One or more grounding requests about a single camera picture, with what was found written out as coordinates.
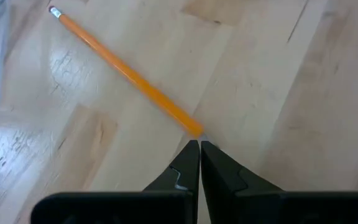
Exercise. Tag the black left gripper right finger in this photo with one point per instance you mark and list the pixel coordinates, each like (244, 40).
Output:
(228, 199)

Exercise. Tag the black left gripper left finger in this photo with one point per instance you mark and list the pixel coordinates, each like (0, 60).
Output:
(179, 205)

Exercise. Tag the orange pencil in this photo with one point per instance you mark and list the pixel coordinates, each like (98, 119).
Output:
(129, 74)

